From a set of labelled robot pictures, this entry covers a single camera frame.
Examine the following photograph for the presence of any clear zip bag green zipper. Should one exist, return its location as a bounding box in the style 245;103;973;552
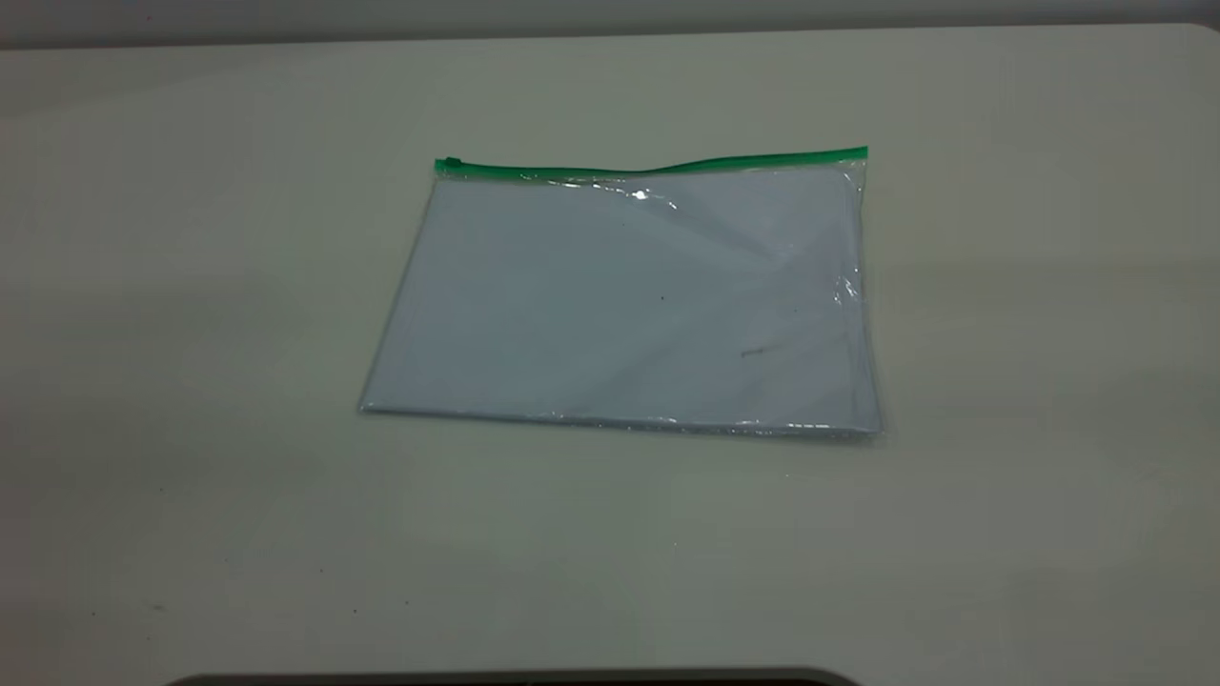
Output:
357;145;885;442

